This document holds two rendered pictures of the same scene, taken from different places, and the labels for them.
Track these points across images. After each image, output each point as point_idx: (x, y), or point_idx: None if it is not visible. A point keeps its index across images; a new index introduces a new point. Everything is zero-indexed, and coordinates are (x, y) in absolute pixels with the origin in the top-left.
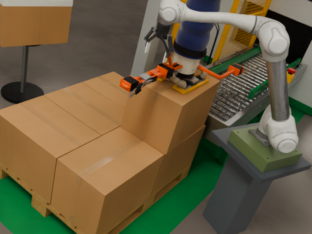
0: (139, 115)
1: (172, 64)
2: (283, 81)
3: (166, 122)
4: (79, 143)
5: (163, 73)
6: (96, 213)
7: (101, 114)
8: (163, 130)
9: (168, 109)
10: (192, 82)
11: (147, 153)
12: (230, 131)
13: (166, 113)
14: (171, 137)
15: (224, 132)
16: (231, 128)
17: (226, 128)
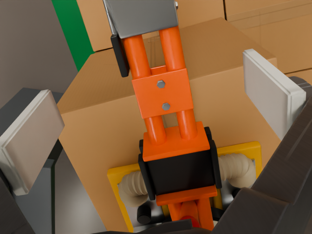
0: (186, 42)
1: (202, 223)
2: None
3: (98, 75)
4: None
5: (149, 133)
6: None
7: (288, 3)
8: (106, 65)
9: (98, 88)
10: (137, 229)
11: None
12: (36, 202)
13: (103, 81)
14: (81, 69)
15: (37, 190)
16: (46, 214)
17: (49, 204)
